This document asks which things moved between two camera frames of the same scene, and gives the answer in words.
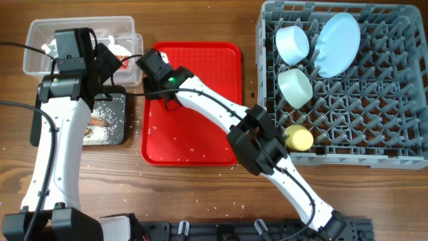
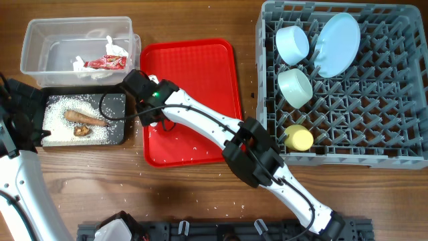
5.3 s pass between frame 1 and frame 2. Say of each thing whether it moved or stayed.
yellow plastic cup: stayed
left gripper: moved
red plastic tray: stayed
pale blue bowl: stayed
